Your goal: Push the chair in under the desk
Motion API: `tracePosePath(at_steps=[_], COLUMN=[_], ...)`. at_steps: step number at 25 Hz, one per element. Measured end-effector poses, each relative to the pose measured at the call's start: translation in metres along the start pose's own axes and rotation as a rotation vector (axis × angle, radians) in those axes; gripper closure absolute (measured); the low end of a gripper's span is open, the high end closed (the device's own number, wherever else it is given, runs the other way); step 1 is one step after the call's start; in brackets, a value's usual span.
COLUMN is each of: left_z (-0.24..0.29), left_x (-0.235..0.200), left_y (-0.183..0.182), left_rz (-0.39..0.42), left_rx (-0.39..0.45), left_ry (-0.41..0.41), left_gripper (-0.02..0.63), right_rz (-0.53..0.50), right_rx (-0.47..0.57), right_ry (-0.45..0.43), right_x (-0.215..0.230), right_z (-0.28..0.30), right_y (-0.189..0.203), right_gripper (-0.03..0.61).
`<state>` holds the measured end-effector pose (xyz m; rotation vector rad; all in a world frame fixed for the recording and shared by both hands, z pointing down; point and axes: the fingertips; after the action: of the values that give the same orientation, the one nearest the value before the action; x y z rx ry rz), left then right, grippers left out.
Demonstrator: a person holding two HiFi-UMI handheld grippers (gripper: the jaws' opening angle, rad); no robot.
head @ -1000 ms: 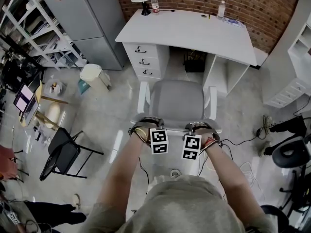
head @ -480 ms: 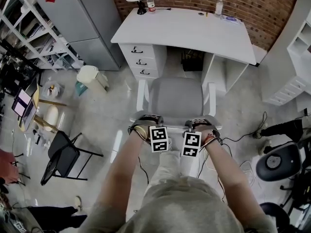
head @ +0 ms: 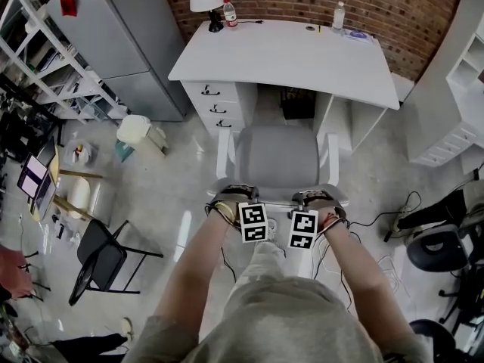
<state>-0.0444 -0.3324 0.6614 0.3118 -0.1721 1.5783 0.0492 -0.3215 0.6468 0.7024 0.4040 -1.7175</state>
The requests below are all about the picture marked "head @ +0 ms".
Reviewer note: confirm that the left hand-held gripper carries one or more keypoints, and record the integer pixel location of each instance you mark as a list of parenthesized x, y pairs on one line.
[(252, 222)]

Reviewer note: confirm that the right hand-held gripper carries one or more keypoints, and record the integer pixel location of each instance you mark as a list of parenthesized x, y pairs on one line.
[(302, 229)]

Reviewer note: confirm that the grey and white chair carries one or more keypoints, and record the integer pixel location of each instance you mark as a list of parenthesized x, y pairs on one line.
[(278, 157)]

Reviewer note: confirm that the person's left forearm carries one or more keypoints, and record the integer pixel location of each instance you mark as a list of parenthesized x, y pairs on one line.
[(196, 263)]

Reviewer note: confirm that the person's right forearm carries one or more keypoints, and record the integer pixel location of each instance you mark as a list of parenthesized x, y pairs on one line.
[(359, 270)]

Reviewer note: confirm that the black office chair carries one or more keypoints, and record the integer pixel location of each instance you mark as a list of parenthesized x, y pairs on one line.
[(438, 250)]

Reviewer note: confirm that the black folding chair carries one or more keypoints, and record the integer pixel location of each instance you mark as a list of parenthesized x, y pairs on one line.
[(102, 255)]

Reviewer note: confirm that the white desk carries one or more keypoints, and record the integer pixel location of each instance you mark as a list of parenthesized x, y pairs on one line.
[(283, 59)]

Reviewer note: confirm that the dark office chair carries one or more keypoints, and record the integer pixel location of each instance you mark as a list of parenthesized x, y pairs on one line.
[(431, 335)]

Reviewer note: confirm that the person's leg in beige trousers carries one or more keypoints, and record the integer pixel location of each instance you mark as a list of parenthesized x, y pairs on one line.
[(261, 263)]

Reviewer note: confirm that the person's grey shirt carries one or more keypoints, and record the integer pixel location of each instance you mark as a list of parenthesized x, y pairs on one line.
[(280, 323)]

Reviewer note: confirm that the white power strip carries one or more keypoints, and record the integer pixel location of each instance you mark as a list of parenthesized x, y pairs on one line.
[(402, 214)]

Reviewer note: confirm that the black box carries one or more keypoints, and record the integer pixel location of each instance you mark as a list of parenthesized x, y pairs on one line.
[(298, 104)]

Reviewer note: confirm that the teal box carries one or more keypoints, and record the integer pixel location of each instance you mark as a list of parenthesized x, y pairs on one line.
[(123, 152)]

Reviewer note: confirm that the white trash bin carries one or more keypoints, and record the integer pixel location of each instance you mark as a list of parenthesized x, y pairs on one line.
[(134, 129)]

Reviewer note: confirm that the white stool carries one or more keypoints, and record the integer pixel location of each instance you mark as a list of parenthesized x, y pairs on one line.
[(81, 195)]

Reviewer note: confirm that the white cabinet with shelves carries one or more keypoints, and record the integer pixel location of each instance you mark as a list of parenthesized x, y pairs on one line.
[(442, 100)]

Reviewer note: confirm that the blue round disc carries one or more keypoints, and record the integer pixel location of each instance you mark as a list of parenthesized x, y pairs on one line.
[(358, 35)]

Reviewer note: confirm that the water bottle with red label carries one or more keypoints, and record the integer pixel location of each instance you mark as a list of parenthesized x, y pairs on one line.
[(230, 13)]

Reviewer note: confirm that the clear plastic water bottle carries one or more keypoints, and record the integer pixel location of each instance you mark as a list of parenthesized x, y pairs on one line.
[(338, 17)]

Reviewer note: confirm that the grey refrigerator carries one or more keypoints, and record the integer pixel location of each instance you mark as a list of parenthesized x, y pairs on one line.
[(125, 44)]

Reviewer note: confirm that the open laptop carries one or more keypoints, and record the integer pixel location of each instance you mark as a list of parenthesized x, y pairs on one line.
[(36, 183)]

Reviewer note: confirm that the white shelf rack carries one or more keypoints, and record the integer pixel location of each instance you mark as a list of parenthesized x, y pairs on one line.
[(75, 64)]

